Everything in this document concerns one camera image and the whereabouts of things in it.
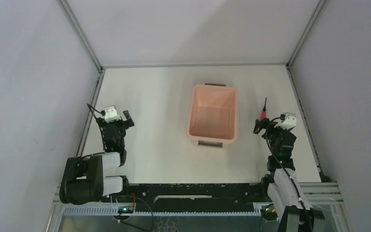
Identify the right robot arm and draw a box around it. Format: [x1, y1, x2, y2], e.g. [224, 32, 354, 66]
[253, 115, 325, 232]

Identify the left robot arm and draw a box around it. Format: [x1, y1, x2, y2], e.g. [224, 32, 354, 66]
[59, 107, 135, 205]

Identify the red black screwdriver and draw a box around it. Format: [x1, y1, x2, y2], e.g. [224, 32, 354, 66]
[260, 98, 267, 120]

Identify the pink plastic bin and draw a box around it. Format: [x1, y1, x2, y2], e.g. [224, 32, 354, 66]
[186, 83, 238, 149]

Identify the small green circuit board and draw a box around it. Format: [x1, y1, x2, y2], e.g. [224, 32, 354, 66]
[118, 206, 134, 214]

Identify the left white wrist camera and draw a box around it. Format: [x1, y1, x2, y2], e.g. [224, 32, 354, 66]
[104, 105, 121, 123]

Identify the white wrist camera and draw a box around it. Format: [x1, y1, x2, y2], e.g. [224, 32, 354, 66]
[104, 105, 121, 123]
[279, 112, 297, 130]

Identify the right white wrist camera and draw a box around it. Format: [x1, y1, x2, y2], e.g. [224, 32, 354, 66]
[279, 112, 297, 130]

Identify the black mounting rail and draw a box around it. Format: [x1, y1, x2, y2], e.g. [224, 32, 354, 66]
[110, 183, 271, 213]

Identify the black cable at base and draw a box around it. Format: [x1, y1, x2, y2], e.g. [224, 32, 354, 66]
[110, 194, 155, 232]

